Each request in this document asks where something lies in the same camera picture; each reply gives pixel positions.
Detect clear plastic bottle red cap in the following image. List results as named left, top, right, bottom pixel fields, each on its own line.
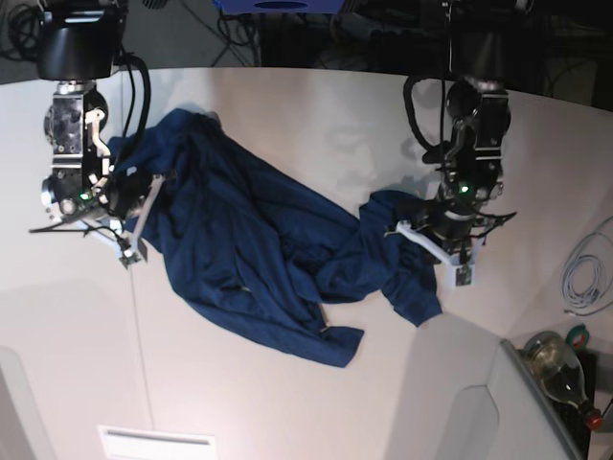
left=522, top=331, right=603, bottom=431

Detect black cables on floor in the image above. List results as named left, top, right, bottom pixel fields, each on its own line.
left=210, top=9, right=262, bottom=67

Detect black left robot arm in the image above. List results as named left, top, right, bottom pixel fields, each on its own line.
left=403, top=1, right=532, bottom=260

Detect dark blue t-shirt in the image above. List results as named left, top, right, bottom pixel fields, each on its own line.
left=127, top=108, right=442, bottom=368

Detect green tape roll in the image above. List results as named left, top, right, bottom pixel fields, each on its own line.
left=565, top=323, right=590, bottom=351

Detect coiled light grey cable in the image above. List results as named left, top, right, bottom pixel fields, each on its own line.
left=560, top=228, right=613, bottom=317

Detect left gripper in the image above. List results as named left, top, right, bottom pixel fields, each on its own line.
left=411, top=203, right=476, bottom=254

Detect blue box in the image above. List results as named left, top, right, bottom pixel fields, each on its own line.
left=214, top=0, right=344, bottom=14

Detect coiled black cable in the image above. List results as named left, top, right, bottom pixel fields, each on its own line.
left=0, top=0, right=42, bottom=63

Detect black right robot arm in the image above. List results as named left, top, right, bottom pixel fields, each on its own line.
left=35, top=1, right=152, bottom=222

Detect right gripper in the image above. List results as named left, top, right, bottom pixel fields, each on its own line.
left=103, top=172, right=153, bottom=220

